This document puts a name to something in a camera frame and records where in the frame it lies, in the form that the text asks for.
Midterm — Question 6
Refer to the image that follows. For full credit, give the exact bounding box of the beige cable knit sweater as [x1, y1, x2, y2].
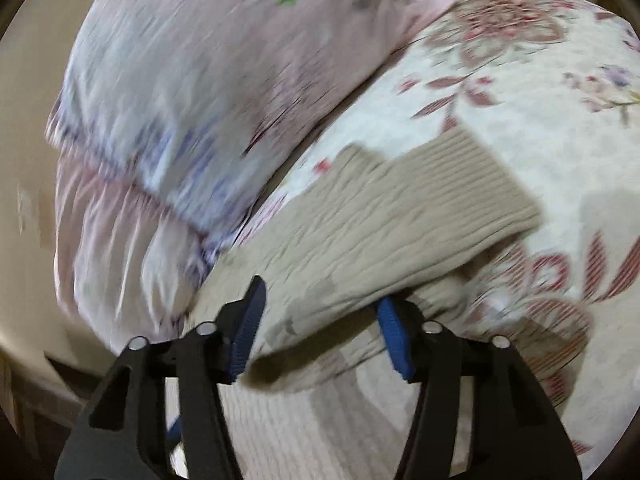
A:
[186, 128, 541, 392]

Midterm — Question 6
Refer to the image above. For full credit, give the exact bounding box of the pink striped pillow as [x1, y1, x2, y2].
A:
[53, 155, 209, 353]

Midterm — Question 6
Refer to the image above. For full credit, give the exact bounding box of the white floral bedsheet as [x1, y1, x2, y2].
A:
[220, 0, 639, 479]

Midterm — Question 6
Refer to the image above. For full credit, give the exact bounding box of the lavender floral pillow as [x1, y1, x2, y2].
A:
[47, 0, 454, 238]

